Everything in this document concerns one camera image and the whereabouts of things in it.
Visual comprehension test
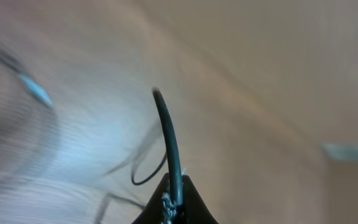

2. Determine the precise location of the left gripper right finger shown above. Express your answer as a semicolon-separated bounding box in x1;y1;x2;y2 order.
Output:
178;175;218;224

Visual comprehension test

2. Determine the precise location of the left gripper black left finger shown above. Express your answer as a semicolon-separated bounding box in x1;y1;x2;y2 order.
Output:
132;173;169;224

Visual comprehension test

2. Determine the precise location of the black USB cable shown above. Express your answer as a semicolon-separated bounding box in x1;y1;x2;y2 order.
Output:
151;87;185;207
0;40;168;224

